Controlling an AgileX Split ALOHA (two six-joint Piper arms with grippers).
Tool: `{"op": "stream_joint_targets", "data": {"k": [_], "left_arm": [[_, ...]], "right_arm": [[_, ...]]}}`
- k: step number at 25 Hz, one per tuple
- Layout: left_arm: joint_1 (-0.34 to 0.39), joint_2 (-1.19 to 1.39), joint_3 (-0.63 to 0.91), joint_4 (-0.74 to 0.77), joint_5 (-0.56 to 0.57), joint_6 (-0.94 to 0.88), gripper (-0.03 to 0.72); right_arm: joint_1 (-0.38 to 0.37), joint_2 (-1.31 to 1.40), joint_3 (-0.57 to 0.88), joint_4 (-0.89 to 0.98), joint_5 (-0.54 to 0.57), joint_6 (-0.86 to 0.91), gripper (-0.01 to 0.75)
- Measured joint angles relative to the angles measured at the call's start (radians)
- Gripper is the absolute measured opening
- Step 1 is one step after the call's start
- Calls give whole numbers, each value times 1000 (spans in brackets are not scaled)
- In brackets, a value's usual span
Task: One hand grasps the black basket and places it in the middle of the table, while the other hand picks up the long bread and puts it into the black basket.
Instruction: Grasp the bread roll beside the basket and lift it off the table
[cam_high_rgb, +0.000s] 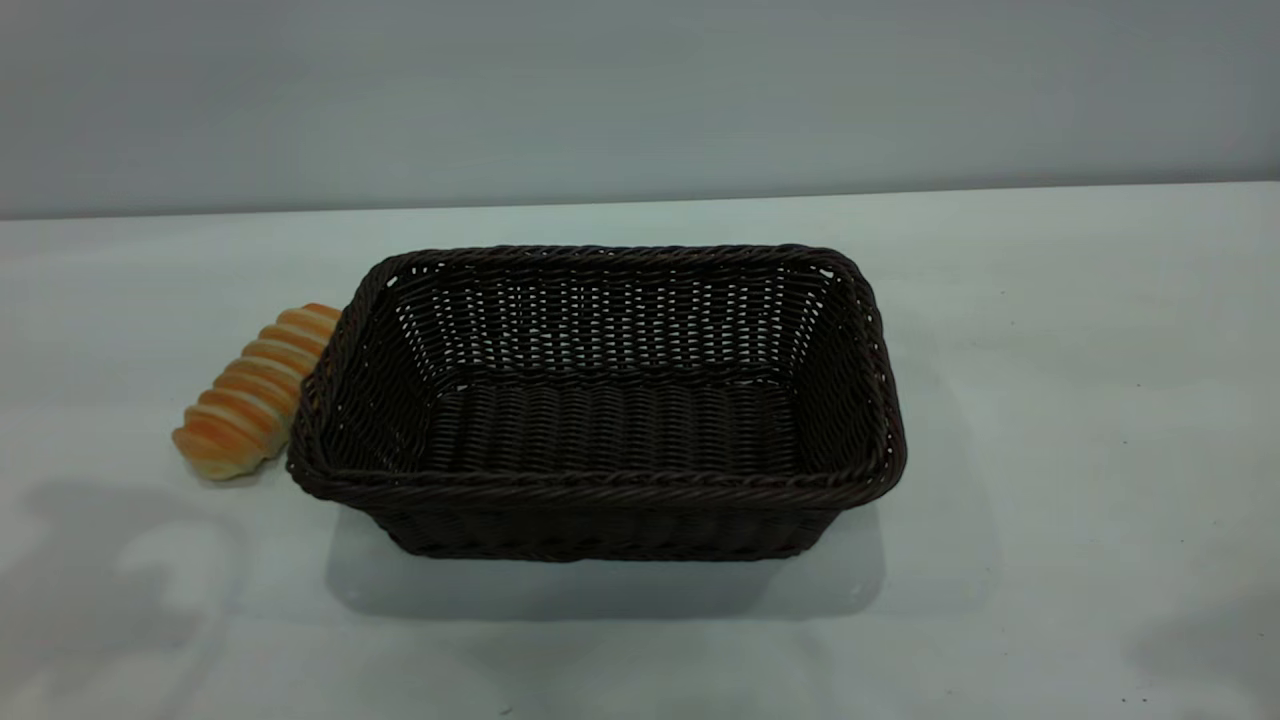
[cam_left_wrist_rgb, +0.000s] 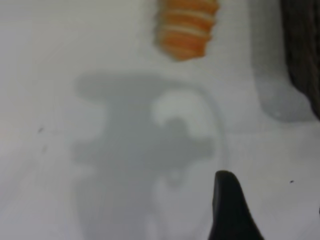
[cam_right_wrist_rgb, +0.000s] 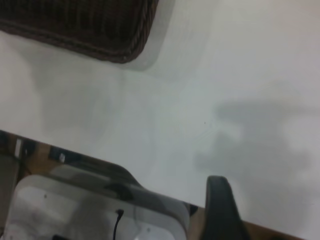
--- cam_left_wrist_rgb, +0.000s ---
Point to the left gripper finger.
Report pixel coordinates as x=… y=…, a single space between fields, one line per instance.
x=232 y=212

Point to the dark brown wicker basket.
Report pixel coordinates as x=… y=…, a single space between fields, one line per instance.
x=303 y=45

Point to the striped orange bread roll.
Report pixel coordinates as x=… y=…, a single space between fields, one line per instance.
x=186 y=27

